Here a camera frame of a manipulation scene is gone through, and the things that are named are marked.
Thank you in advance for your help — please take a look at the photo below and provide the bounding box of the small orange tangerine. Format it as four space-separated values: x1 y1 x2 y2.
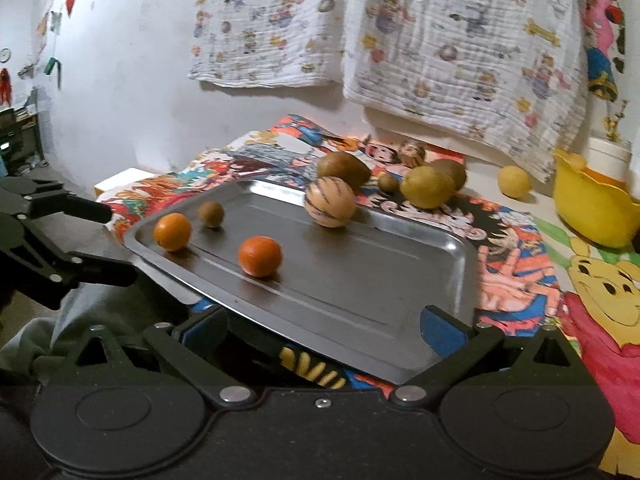
153 212 192 252

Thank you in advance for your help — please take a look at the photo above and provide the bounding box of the small brown kiwi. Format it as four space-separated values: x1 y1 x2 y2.
376 172 399 195
198 202 224 229

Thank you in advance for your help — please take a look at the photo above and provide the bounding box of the yellow-green pear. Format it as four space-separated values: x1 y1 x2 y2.
400 166 456 209

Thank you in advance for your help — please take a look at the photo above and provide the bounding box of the striped beige melon fruit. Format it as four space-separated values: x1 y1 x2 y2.
304 177 356 229

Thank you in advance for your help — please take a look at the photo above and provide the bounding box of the brown pear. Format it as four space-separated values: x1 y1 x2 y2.
317 152 371 193

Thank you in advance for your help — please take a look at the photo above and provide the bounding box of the colourful cartoon table cloth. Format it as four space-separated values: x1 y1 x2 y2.
98 114 639 477

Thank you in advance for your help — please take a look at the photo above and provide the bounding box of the silver metal tray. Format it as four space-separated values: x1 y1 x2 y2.
124 180 480 384

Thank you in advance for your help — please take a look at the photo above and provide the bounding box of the yellow lemon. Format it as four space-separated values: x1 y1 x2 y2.
497 166 532 200

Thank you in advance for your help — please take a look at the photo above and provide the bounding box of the yellow plastic bowl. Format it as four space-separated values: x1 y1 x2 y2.
552 148 639 249

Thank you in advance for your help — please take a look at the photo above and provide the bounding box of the striped brown round fruit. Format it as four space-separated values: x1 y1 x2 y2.
398 141 426 169

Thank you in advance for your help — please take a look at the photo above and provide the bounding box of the fruit in yellow bowl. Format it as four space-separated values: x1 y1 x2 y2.
566 153 587 171

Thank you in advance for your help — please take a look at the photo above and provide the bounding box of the white orange jar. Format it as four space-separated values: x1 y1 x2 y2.
585 136 631 188

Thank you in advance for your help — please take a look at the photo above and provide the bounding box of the right white printed cloth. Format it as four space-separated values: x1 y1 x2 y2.
343 0 587 182

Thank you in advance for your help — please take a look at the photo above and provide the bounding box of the white printed cloth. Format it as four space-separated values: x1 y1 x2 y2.
343 0 587 182
189 0 347 89

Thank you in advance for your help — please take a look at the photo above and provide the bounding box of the left white printed cloth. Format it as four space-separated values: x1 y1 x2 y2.
189 0 347 89

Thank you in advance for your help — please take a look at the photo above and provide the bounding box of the cartoon wall poster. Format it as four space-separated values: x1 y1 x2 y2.
584 0 626 103

